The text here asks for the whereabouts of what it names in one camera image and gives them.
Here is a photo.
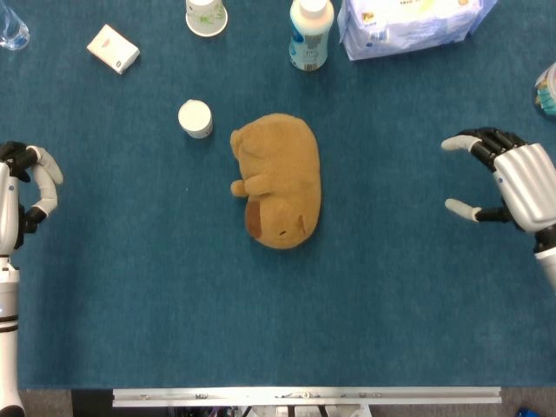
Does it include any blue white tissue pack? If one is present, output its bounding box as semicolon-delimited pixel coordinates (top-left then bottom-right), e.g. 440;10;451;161
337;0;500;62

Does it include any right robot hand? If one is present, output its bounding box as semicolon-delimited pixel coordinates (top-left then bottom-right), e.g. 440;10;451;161
440;127;556;252

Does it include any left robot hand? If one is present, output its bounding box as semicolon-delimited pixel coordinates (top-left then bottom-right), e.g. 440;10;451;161
0;141;64;255

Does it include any aluminium frame rail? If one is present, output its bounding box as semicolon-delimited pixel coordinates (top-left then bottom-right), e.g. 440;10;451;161
111;386;502;408

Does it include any white milk drink bottle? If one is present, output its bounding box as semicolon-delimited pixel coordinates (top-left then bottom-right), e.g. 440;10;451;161
288;0;336;72

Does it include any brown plush toy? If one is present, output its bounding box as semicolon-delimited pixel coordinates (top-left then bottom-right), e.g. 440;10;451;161
229;113;323;250

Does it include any paper cup with green print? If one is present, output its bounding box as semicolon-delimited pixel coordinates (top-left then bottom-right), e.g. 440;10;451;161
185;0;229;38

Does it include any round container with teal label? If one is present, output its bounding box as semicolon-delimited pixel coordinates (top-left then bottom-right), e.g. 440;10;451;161
533;62;556;117

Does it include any white tissue packet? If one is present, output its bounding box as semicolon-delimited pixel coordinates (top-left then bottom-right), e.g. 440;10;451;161
86;23;142;76

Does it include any small white lidded cup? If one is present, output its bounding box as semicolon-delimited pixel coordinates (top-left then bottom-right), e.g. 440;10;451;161
177;99;215;140

